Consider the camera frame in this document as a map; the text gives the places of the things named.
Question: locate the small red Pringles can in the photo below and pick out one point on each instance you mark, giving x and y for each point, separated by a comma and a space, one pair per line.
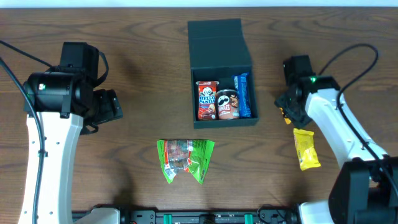
227, 104

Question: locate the blue cookie roll packet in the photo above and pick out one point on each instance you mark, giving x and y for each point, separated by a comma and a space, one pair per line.
241, 86

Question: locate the red Hello Panda snack box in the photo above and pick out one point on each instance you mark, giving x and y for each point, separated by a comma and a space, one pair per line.
206, 99

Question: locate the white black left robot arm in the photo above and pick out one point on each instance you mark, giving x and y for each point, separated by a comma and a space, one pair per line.
60, 107

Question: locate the orange Lemond biscuit packet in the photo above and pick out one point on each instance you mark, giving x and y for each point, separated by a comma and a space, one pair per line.
286, 119

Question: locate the black aluminium mounting rail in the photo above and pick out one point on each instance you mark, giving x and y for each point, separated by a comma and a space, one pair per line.
109, 215

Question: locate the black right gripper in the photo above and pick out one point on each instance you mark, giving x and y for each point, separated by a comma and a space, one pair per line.
299, 122

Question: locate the yellow snack packet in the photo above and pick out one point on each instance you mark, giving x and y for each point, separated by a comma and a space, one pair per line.
305, 147

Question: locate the green candy bag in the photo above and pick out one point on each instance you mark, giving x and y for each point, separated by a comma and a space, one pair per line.
185, 155

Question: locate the dark green gift box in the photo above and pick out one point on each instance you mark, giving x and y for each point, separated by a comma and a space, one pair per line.
218, 51

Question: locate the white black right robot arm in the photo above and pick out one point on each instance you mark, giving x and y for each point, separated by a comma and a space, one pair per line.
362, 192

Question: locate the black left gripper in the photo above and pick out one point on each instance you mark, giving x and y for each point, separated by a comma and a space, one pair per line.
111, 106

